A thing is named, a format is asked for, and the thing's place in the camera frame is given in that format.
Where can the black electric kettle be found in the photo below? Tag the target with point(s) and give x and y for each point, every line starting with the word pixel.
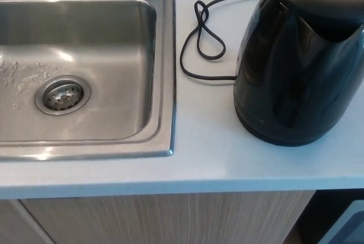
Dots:
pixel 298 79

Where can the black kettle base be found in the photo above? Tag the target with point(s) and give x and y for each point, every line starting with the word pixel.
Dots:
pixel 284 141

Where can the stainless steel sink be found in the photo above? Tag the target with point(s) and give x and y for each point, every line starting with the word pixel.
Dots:
pixel 99 42

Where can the metal sink drain strainer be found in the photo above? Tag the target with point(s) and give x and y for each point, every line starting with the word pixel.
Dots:
pixel 63 95

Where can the built-in kitchen appliance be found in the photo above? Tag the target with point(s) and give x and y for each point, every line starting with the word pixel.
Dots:
pixel 335 215

